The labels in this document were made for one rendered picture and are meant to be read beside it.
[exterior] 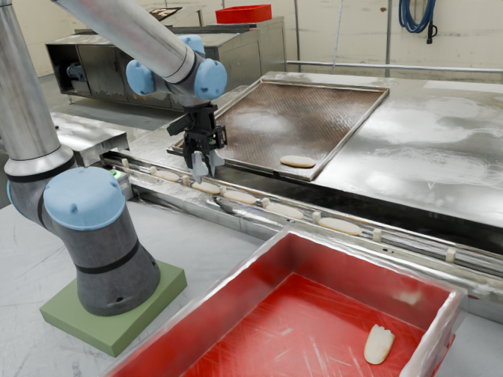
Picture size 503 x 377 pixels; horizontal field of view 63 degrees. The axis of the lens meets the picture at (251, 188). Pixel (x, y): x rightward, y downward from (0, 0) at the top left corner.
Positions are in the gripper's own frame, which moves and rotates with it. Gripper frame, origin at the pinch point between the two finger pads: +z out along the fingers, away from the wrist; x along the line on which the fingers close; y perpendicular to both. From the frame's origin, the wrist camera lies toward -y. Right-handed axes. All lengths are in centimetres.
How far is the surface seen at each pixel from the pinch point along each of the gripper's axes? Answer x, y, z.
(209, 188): -1.2, 2.6, 2.9
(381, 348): -24, 59, 6
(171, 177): -0.7, -12.7, 3.2
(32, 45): 292, -699, 31
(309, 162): 15.4, 23.5, -1.7
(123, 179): -11.4, -20.3, 0.6
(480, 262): 2, 67, 4
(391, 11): 370, -93, 6
